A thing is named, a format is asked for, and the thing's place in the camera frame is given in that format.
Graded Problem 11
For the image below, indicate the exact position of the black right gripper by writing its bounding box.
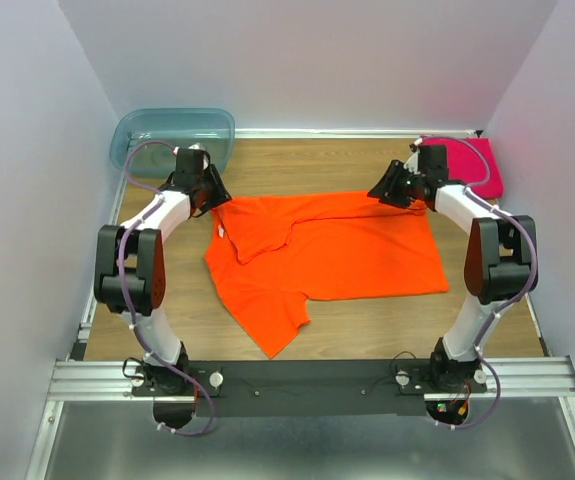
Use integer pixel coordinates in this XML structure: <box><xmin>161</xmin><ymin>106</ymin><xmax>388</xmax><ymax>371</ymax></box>
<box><xmin>366</xmin><ymin>160</ymin><xmax>425</xmax><ymax>211</ymax></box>

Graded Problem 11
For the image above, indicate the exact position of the orange t shirt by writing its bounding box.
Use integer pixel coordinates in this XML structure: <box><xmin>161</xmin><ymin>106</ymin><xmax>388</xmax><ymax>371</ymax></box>
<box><xmin>204</xmin><ymin>191</ymin><xmax>449</xmax><ymax>358</ymax></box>

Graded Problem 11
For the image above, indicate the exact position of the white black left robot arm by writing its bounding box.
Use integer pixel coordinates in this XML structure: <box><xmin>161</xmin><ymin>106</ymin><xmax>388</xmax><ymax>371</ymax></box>
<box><xmin>93</xmin><ymin>143</ymin><xmax>232</xmax><ymax>395</ymax></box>

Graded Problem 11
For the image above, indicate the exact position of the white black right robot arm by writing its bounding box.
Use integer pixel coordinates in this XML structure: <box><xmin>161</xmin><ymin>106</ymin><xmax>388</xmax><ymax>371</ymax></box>
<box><xmin>368</xmin><ymin>144</ymin><xmax>538</xmax><ymax>392</ymax></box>

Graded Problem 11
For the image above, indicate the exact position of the teal plastic basin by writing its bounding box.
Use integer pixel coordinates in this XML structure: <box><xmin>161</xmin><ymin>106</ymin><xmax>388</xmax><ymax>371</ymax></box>
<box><xmin>109</xmin><ymin>108</ymin><xmax>235</xmax><ymax>179</ymax></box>

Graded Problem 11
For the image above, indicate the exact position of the folded pink t shirt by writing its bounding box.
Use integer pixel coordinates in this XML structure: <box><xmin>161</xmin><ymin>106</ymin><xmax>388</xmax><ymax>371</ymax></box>
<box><xmin>422</xmin><ymin>136</ymin><xmax>504</xmax><ymax>200</ymax></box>

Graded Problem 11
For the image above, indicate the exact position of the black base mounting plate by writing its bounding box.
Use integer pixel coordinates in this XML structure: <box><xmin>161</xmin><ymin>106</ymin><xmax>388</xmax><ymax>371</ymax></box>
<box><xmin>122</xmin><ymin>355</ymin><xmax>493</xmax><ymax>428</ymax></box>

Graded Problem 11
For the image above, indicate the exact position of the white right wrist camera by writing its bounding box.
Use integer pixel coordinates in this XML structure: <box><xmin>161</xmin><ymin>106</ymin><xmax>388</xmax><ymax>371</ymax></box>
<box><xmin>404</xmin><ymin>137</ymin><xmax>423</xmax><ymax>174</ymax></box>

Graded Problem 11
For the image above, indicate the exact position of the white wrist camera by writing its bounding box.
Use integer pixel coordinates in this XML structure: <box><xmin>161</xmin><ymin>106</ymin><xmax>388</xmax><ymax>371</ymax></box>
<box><xmin>404</xmin><ymin>137</ymin><xmax>423</xmax><ymax>174</ymax></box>
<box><xmin>172</xmin><ymin>143</ymin><xmax>206</xmax><ymax>156</ymax></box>

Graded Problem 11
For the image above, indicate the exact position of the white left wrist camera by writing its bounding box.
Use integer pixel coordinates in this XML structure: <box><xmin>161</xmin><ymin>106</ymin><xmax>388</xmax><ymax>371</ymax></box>
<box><xmin>172</xmin><ymin>143</ymin><xmax>206</xmax><ymax>156</ymax></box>

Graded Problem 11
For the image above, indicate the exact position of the aluminium frame rail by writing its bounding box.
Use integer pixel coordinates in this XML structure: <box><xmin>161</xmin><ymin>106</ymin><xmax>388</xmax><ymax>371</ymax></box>
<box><xmin>47</xmin><ymin>357</ymin><xmax>575</xmax><ymax>402</ymax></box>

